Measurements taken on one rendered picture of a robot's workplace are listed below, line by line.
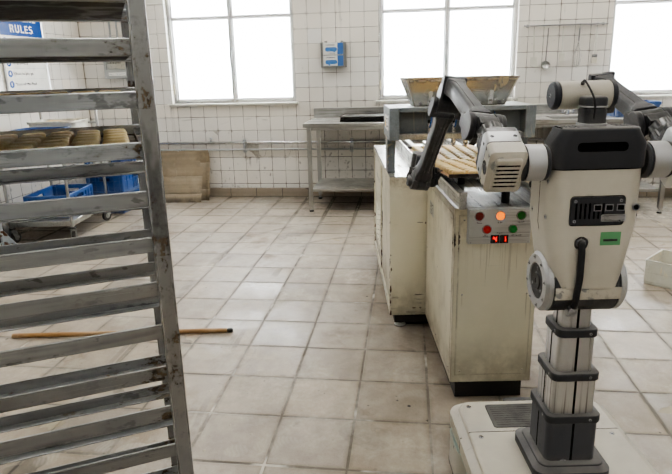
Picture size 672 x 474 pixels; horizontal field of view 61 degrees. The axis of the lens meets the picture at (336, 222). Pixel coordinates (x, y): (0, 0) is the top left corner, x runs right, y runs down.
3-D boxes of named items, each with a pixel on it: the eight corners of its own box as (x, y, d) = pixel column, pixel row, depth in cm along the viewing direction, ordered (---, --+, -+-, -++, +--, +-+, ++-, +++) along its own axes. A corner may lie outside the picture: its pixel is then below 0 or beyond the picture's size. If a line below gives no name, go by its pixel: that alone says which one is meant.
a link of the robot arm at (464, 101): (437, 67, 186) (467, 71, 187) (429, 107, 193) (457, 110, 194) (473, 117, 148) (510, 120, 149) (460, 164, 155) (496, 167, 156)
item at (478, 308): (423, 328, 309) (426, 164, 286) (487, 327, 309) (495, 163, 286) (448, 400, 241) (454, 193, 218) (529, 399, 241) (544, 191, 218)
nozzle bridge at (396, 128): (383, 166, 318) (383, 104, 310) (513, 163, 318) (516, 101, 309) (389, 177, 286) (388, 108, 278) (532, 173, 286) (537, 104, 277)
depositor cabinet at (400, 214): (374, 255, 432) (373, 145, 410) (469, 253, 431) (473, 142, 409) (389, 329, 308) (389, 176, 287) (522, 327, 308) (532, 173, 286)
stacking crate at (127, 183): (116, 183, 641) (113, 165, 636) (149, 183, 636) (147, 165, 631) (87, 194, 583) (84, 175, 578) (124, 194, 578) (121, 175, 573)
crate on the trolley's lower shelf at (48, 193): (55, 205, 547) (52, 184, 542) (95, 203, 547) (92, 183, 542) (25, 219, 493) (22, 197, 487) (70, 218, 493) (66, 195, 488)
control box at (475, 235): (466, 242, 224) (467, 207, 220) (527, 240, 223) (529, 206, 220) (468, 244, 220) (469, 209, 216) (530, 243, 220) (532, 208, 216)
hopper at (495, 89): (399, 104, 308) (399, 77, 304) (502, 101, 307) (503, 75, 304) (405, 107, 280) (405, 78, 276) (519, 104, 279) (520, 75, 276)
